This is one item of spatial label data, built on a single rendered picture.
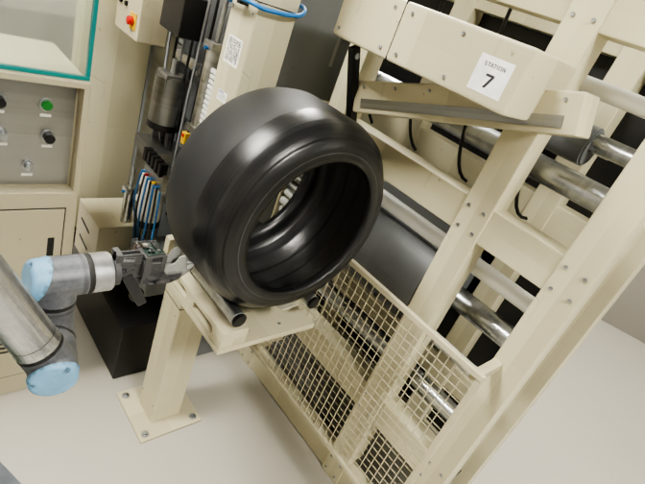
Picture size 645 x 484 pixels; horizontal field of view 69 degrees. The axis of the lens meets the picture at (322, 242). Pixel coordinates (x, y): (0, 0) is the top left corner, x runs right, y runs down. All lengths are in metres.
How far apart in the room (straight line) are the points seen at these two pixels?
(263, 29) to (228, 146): 0.39
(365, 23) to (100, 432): 1.76
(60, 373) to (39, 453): 1.08
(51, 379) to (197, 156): 0.56
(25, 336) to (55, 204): 0.83
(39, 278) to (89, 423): 1.18
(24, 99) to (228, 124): 0.70
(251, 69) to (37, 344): 0.86
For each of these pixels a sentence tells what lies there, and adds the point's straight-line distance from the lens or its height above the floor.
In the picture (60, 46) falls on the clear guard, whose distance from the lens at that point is 1.62.
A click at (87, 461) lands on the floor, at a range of 2.11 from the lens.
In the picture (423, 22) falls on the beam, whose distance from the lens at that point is 1.31.
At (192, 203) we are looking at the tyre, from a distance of 1.17.
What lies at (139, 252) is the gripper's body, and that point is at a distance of 1.18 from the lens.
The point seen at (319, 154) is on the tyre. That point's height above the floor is 1.41.
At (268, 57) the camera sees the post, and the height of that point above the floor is 1.53.
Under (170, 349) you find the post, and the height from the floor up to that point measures 0.43.
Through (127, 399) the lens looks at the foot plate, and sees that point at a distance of 2.27.
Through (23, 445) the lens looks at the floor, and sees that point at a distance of 2.16.
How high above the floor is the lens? 1.74
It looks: 27 degrees down
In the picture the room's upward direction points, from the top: 22 degrees clockwise
